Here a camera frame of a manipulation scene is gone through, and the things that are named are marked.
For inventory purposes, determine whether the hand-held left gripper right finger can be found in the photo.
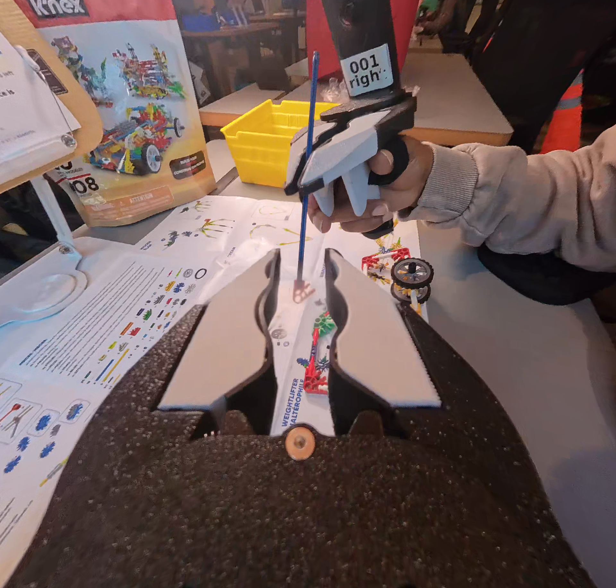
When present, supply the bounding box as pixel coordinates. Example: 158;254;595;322
325;249;442;433

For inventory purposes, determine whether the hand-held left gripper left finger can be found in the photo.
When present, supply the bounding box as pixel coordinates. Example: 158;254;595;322
158;249;282;433

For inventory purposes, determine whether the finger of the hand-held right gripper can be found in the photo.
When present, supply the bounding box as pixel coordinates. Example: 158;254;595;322
287;118;339;160
286;117;395;196

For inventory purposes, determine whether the yellow plastic bin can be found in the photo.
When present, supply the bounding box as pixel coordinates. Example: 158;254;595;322
222;99;338;189

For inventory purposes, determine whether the blue toy rod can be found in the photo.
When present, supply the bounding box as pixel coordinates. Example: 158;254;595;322
295;52;320;285

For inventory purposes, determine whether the colourful construction toy model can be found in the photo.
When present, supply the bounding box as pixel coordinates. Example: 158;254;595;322
294;237;436;398

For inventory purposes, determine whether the person's right forearm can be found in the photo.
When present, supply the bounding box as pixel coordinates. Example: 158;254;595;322
405;126;616;273

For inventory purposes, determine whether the red box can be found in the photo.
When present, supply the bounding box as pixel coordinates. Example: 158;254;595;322
306;0;429;80

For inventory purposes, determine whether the white instruction sheet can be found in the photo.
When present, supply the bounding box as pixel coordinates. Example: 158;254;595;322
0;194;429;588

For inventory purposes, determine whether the black rounded object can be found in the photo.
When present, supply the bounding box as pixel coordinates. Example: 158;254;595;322
477;242;616;309

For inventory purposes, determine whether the toy packaging bag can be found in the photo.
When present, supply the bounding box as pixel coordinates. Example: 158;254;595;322
0;0;217;228

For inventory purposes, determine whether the wooden clipboard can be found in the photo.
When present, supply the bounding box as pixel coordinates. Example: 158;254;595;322
0;0;105;196

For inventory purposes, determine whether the orange traffic cone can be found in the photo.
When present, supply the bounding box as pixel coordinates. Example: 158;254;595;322
539;68;588;155

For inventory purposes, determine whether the white paper on clipboard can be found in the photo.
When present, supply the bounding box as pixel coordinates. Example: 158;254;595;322
0;30;82;189

